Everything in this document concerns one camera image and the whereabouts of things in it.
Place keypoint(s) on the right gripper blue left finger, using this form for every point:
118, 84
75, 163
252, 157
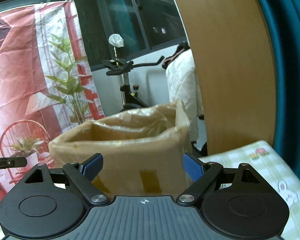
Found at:
80, 177

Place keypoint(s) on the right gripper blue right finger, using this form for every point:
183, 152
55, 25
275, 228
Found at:
204, 179

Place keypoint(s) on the brown cardboard box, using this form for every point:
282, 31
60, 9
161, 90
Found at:
142, 150

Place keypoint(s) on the black exercise bike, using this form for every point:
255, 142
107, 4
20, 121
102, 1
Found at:
131, 88

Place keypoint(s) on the red printed backdrop cloth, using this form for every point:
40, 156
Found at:
46, 85

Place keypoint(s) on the white quilted blanket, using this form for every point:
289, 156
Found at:
183, 84

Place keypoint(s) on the black garment with pink trim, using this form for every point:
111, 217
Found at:
182, 47

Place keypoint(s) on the white cloth on pole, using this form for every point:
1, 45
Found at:
116, 40

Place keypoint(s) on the wooden board panel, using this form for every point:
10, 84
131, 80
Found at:
235, 67

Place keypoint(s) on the dark window frame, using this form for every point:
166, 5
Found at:
145, 25

